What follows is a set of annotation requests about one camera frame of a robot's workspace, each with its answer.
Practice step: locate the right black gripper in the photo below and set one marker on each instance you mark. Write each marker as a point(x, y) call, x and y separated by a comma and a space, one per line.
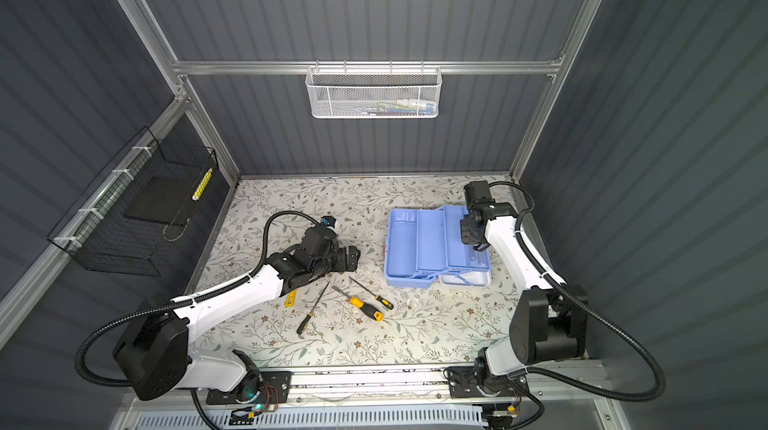
point(466, 235)

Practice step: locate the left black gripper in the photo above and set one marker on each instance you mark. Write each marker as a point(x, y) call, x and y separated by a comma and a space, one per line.
point(342, 264)

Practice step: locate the yellow black handled screwdriver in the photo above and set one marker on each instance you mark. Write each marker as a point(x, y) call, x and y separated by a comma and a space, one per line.
point(367, 309)

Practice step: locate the slim yellow black screwdriver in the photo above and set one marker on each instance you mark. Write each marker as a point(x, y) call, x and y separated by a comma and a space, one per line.
point(385, 302)

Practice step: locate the yellow pipe wrench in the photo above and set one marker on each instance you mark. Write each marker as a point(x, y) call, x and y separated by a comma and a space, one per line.
point(290, 299)

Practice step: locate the white blue tool box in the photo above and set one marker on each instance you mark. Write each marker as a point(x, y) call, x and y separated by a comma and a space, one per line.
point(424, 246)

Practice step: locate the thin black screwdriver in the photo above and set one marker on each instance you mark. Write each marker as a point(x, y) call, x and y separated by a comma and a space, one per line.
point(304, 323)

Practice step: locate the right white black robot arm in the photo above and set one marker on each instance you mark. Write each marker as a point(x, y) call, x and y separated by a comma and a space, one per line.
point(545, 326)

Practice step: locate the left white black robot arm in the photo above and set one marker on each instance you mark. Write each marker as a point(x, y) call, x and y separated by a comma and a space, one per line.
point(155, 353)

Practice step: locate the floral table mat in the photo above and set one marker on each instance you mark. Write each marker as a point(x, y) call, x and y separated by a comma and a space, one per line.
point(439, 324)

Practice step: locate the pens in white basket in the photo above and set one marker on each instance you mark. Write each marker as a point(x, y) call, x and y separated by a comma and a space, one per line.
point(400, 108)

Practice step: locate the black pad in basket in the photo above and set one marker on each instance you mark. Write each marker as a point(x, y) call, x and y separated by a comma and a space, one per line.
point(163, 201)

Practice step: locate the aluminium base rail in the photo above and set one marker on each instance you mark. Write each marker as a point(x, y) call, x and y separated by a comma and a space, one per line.
point(401, 384)

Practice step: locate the white wire mesh basket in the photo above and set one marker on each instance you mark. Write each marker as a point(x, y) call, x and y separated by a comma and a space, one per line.
point(333, 96)

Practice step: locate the black wire basket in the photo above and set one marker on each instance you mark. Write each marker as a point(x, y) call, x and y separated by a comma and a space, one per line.
point(131, 223)

